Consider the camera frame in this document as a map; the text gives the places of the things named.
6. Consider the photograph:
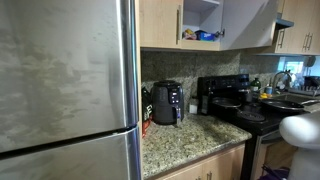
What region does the light wood cabinet door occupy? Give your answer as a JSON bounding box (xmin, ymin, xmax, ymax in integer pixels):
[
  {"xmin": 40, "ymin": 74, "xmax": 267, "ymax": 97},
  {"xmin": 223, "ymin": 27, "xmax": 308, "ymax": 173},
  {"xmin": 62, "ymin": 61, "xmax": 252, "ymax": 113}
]
[
  {"xmin": 219, "ymin": 0, "xmax": 280, "ymax": 52},
  {"xmin": 138, "ymin": 0, "xmax": 185, "ymax": 50}
]

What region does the light wood base cabinet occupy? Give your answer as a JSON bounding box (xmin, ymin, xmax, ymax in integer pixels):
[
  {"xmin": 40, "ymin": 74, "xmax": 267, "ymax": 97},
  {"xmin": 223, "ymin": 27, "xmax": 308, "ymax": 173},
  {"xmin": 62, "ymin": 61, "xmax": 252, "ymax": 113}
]
[{"xmin": 155, "ymin": 142, "xmax": 246, "ymax": 180}]

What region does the black red protein powder tub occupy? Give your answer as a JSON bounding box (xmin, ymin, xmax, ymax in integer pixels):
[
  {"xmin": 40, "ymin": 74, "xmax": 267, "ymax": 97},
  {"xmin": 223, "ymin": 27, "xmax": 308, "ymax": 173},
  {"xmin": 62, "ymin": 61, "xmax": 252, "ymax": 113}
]
[{"xmin": 141, "ymin": 86, "xmax": 155, "ymax": 138}]

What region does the white backsplash outlet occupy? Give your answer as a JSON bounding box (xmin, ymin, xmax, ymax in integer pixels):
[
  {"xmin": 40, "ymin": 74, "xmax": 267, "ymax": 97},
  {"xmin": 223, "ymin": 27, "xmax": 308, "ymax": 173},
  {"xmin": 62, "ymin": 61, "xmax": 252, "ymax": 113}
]
[{"xmin": 188, "ymin": 103, "xmax": 200, "ymax": 115}]

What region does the dark olive oil bottle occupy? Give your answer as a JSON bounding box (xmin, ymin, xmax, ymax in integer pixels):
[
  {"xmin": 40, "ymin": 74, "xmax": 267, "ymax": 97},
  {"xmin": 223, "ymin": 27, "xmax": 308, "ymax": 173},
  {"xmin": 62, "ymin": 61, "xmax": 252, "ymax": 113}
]
[{"xmin": 199, "ymin": 94, "xmax": 211, "ymax": 116}]

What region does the yellow red food package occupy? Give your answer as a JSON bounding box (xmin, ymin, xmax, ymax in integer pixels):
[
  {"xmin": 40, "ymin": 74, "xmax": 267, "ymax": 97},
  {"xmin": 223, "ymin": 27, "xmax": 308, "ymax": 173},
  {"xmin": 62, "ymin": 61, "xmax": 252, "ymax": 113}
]
[{"xmin": 182, "ymin": 27, "xmax": 198, "ymax": 41}]

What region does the black electric stove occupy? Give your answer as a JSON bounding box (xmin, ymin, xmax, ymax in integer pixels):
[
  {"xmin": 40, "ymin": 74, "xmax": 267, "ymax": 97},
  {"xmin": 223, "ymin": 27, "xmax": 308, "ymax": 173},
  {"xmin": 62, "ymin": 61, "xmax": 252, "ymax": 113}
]
[{"xmin": 196, "ymin": 73, "xmax": 301, "ymax": 180}]

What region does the small black frying pan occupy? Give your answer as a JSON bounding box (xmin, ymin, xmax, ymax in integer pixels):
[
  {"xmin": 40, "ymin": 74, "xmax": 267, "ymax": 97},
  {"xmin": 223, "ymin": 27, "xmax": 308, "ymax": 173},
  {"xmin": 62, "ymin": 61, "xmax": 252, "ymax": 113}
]
[{"xmin": 210, "ymin": 96, "xmax": 244, "ymax": 110}]

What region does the blue food box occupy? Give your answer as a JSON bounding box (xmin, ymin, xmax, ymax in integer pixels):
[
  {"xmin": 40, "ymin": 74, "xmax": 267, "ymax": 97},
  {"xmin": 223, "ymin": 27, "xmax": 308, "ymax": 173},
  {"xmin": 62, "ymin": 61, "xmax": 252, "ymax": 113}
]
[{"xmin": 199, "ymin": 31, "xmax": 217, "ymax": 42}]

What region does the black coil burner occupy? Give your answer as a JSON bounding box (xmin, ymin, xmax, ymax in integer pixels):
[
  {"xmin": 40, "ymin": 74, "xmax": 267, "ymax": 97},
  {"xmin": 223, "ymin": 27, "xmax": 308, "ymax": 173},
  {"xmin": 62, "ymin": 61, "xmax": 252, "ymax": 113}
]
[{"xmin": 236, "ymin": 110, "xmax": 267, "ymax": 123}]

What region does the green dish soap bottle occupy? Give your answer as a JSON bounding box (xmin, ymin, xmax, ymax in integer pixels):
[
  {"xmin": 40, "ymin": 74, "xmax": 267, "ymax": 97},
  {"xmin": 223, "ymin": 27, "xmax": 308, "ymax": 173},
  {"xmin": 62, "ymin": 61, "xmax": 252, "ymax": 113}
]
[{"xmin": 250, "ymin": 77, "xmax": 262, "ymax": 93}]

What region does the stainless steel refrigerator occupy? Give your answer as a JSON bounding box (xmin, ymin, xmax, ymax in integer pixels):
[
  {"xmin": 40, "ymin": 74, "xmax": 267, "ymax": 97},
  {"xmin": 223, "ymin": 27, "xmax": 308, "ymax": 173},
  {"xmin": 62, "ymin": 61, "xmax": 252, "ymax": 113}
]
[{"xmin": 0, "ymin": 0, "xmax": 143, "ymax": 180}]

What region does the chrome kitchen faucet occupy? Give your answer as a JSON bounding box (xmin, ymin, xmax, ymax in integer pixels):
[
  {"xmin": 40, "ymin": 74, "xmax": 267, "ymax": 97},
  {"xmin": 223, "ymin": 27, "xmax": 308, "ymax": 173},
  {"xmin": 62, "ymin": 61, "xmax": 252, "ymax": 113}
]
[{"xmin": 271, "ymin": 70, "xmax": 294, "ymax": 93}]

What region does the large black frying pan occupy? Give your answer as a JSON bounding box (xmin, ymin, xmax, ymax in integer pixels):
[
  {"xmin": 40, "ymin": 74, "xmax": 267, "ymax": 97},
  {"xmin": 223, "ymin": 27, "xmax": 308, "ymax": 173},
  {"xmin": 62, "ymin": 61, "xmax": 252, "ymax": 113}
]
[{"xmin": 258, "ymin": 97, "xmax": 320, "ymax": 113}]

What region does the steel kitchen sink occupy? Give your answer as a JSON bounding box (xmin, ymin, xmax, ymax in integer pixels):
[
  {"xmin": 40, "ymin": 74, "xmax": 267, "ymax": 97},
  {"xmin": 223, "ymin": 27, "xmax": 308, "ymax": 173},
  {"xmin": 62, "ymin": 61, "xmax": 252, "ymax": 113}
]
[{"xmin": 271, "ymin": 92, "xmax": 320, "ymax": 105}]

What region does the purple item on floor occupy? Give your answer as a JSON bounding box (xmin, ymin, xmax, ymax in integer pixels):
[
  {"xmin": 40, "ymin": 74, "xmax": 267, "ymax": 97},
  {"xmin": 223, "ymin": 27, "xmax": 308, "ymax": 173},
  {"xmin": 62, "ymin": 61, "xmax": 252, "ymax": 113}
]
[{"xmin": 261, "ymin": 164, "xmax": 291, "ymax": 180}]

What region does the dish rack with dishes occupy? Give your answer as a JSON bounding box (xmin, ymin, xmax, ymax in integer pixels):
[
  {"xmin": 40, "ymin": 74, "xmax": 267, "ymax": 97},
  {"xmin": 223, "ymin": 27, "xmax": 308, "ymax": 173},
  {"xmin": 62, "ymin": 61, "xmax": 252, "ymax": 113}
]
[{"xmin": 287, "ymin": 75, "xmax": 320, "ymax": 98}]

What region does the light wood fridge enclosure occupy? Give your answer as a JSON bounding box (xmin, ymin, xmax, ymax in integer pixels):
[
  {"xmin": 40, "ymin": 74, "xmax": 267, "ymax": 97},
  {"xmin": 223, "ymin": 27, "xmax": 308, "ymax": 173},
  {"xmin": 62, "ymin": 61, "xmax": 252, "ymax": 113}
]
[{"xmin": 134, "ymin": 0, "xmax": 143, "ymax": 180}]

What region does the light wood wall cabinet body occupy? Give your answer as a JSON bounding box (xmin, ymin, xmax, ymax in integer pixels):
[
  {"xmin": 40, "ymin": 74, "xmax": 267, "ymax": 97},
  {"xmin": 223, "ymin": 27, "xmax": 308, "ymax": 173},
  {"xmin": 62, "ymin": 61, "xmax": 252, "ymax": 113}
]
[{"xmin": 138, "ymin": 0, "xmax": 225, "ymax": 53}]

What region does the light wood double-door wall cabinet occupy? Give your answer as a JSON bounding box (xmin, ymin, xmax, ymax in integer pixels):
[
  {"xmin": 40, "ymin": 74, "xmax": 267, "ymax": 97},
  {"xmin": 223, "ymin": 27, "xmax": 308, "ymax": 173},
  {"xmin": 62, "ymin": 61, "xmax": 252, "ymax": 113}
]
[{"xmin": 274, "ymin": 0, "xmax": 320, "ymax": 56}]

